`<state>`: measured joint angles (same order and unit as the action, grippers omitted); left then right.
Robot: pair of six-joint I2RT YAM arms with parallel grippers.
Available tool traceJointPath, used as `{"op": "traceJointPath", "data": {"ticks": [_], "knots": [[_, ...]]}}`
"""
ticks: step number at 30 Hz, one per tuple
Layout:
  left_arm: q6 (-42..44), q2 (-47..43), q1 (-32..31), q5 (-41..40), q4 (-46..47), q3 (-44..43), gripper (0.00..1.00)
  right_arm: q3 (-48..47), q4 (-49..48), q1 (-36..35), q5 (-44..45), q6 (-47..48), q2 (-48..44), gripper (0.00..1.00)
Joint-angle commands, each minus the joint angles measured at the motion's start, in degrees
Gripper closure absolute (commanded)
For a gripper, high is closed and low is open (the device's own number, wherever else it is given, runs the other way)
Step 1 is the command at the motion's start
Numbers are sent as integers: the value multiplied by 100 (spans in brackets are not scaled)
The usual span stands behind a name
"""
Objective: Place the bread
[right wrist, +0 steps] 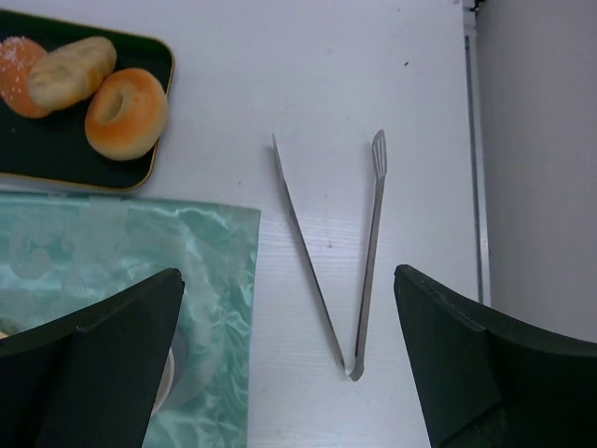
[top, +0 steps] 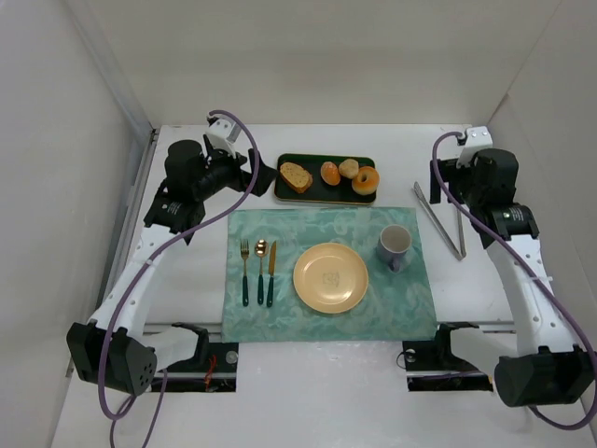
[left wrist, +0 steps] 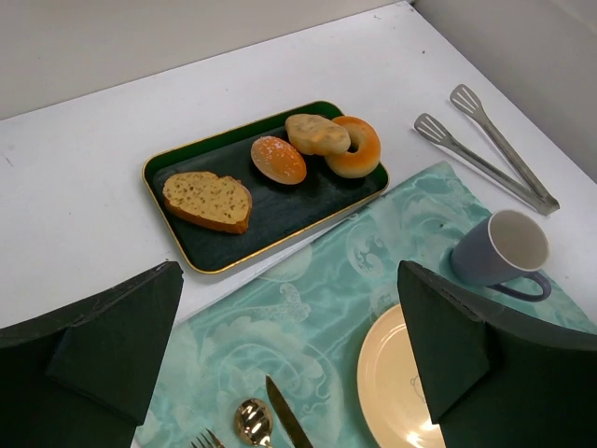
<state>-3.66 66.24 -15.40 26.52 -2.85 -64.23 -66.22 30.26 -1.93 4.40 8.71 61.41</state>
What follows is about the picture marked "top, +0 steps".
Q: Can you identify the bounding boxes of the stainless steel tongs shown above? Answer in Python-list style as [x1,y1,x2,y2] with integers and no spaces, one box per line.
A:
[412,182,466,261]

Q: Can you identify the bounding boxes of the pale bread roll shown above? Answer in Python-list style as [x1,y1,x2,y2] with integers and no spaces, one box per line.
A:
[338,159,360,179]

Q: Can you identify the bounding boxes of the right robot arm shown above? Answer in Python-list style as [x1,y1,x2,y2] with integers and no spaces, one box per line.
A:
[430,148,594,407]

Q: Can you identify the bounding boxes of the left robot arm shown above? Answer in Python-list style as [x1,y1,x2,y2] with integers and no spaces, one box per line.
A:
[66,140,277,397]

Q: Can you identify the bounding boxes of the seeded bread slice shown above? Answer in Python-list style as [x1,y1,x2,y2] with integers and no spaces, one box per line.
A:
[279,161,312,194]

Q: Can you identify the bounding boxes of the glazed round bun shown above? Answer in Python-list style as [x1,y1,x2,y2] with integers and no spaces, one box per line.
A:
[320,161,341,186]

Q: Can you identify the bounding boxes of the lavender mug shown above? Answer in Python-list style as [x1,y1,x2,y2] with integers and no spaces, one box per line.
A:
[376,225,412,273]

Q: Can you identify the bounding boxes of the golden bagel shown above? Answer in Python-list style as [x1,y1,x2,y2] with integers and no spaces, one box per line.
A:
[352,166,380,196]

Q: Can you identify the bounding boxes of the dark green serving tray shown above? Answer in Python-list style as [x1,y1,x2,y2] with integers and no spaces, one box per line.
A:
[274,153,377,205]

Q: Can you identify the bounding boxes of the yellow plate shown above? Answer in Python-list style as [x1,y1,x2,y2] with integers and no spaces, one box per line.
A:
[293,243,368,315]

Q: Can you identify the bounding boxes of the teal patterned placemat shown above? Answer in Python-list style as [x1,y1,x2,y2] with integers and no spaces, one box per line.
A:
[222,207,437,343]

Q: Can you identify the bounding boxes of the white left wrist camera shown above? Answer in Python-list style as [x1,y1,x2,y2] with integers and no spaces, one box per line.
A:
[205,117,242,158]

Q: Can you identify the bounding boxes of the gold spoon green handle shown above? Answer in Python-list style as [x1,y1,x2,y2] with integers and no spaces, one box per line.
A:
[255,239,269,305]

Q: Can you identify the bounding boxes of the gold fork green handle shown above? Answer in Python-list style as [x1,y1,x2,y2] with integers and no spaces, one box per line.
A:
[240,239,249,307]

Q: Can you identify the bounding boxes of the gold knife green handle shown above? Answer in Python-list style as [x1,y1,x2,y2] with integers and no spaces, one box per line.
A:
[266,241,277,308]

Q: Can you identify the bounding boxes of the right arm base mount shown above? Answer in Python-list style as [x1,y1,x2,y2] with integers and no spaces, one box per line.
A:
[396,323,493,392]

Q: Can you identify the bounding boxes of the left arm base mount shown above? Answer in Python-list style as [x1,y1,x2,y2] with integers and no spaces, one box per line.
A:
[141,323,239,393]

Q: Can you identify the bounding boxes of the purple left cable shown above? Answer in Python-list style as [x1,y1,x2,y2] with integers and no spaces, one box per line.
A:
[98,109,261,448]

